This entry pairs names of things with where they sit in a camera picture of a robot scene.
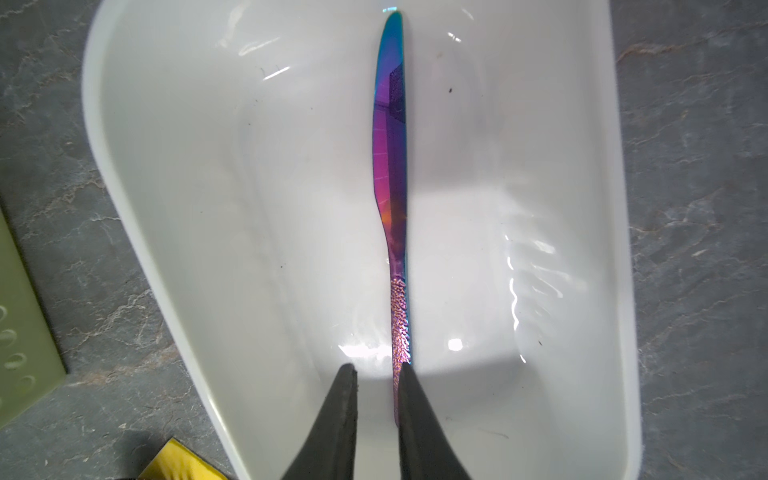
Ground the purple knife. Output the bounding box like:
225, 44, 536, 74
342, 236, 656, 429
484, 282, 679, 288
372, 10, 412, 418

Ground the yellow paper napkin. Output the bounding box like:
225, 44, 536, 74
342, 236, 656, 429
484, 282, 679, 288
138, 438, 227, 480

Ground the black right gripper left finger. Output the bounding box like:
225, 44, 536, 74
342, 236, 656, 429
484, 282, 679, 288
282, 363, 358, 480

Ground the white plastic tub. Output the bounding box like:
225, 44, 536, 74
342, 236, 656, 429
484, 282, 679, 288
82, 1, 643, 479

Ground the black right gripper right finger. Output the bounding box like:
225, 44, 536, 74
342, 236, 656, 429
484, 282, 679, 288
397, 363, 470, 480

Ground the green perforated plastic basket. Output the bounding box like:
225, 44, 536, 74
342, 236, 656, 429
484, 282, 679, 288
0, 219, 66, 426

